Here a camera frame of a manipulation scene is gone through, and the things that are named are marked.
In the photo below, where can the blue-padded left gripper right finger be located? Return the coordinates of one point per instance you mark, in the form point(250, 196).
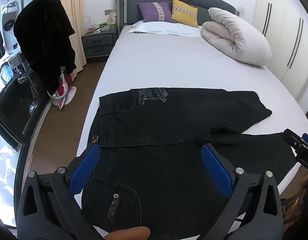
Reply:
point(253, 208)

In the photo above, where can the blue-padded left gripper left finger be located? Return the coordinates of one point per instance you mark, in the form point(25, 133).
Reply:
point(47, 208)

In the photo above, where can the black denim pants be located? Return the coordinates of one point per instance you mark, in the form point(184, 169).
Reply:
point(151, 173)

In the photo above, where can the person's left hand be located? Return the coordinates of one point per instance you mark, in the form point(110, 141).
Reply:
point(137, 233)

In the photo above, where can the red and white bag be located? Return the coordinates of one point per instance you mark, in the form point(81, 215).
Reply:
point(66, 90)

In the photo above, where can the rolled beige duvet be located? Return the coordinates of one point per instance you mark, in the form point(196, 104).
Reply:
point(236, 38)

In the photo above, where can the cream wardrobe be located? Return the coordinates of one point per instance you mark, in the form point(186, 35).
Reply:
point(284, 23)

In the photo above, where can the white pillow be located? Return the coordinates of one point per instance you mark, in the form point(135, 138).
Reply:
point(166, 28)

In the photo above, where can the yellow cushion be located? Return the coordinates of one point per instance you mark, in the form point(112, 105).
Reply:
point(184, 13)

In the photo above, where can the white bed mattress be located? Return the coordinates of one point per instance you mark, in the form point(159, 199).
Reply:
point(166, 61)

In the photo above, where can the dark grey nightstand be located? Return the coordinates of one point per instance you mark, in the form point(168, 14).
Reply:
point(97, 46)

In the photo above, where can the black hanging garment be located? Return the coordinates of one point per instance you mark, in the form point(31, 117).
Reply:
point(43, 31)

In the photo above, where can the purple cushion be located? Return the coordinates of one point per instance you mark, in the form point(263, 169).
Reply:
point(156, 12)

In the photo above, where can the beige curtain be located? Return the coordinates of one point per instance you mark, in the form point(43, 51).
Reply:
point(73, 10)

